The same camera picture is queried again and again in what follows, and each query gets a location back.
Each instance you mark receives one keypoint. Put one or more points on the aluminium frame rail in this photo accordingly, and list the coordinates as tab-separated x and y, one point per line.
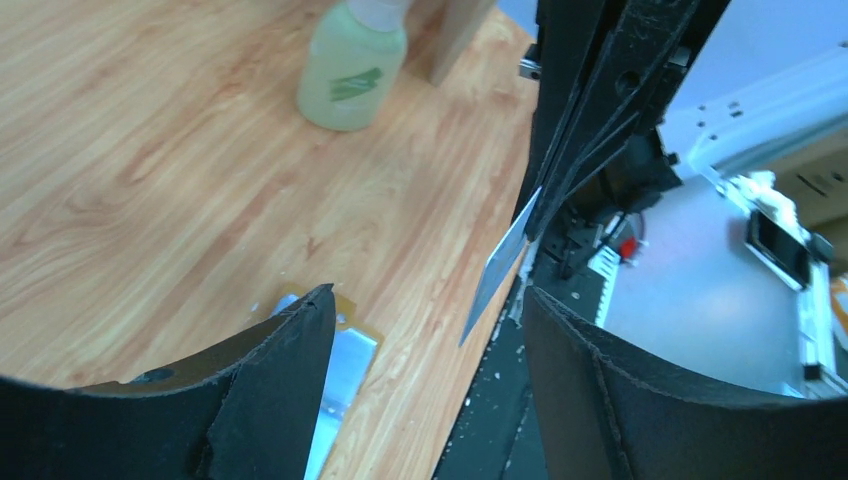
763	334

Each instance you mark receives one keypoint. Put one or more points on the clear bottle white cap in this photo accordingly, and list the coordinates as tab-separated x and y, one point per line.
355	55

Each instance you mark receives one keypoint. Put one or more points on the yellow leather card holder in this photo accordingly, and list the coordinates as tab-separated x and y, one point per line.
352	355

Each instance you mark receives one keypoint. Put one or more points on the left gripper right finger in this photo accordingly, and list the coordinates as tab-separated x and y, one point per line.
608	409

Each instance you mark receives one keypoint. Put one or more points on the black device on bench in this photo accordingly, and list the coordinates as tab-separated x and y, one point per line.
787	256

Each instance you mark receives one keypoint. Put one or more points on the wooden shelf unit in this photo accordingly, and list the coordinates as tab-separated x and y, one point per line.
459	22

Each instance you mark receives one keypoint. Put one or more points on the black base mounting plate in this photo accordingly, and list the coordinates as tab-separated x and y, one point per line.
496	434

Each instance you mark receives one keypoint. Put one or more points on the silver grey card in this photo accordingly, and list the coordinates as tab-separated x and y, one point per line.
498	265

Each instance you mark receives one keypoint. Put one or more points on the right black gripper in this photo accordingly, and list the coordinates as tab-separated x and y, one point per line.
607	71

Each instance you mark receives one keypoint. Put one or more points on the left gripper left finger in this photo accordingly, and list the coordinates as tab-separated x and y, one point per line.
244	408

